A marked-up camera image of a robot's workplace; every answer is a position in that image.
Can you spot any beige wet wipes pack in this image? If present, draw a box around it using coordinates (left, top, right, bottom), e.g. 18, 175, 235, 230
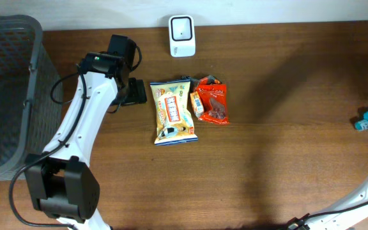
150, 79, 198, 146

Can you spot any small orange candy box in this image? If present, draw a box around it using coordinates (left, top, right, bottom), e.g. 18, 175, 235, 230
190, 91, 204, 118

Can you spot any black red snack wrapper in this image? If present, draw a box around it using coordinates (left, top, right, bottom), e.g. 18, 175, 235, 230
181, 75, 222, 92

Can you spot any orange red snack bag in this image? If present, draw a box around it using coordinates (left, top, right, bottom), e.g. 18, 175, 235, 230
195, 84, 229, 125

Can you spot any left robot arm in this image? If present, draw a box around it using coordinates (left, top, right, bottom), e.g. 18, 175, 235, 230
19, 34, 147, 229

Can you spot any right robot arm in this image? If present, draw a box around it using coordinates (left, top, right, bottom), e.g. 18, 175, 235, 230
284, 177, 368, 230

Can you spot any white barcode scanner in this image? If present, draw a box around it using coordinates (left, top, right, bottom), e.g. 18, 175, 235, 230
168, 15, 196, 58

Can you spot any grey plastic basket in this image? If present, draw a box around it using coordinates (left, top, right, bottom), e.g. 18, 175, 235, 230
0, 15, 63, 181

